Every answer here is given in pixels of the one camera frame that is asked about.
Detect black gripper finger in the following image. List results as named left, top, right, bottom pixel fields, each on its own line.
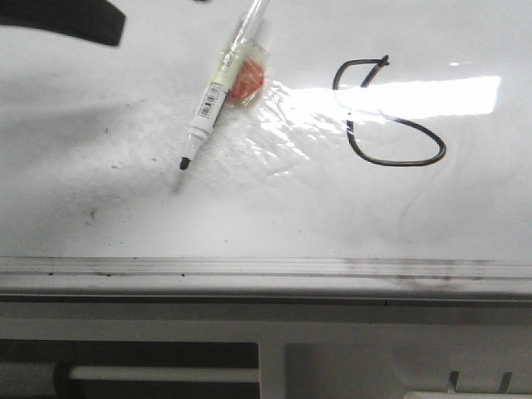
left=1, top=0, right=126, bottom=46

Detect white marker with red tag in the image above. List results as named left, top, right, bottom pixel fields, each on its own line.
left=180, top=1, right=269, bottom=171

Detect white horizontal bar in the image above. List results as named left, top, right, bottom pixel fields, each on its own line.
left=68, top=366, right=259, bottom=383

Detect white whiteboard with frame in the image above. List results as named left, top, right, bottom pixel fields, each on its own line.
left=1, top=1, right=531, bottom=301

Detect white support frame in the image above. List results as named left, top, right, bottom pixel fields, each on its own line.
left=1, top=302, right=531, bottom=398

